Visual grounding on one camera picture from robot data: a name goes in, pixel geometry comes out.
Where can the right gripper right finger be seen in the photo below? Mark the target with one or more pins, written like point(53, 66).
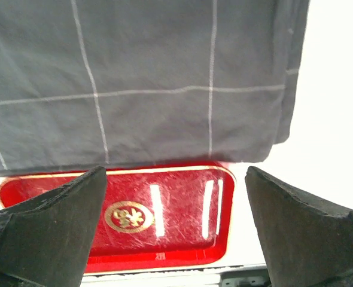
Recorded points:
point(306, 240)

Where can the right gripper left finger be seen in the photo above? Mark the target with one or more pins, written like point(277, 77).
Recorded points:
point(46, 240)

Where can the red rectangular tray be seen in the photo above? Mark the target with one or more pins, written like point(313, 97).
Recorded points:
point(155, 217)

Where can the grey checked cloth napkin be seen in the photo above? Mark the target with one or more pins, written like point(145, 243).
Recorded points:
point(132, 83)

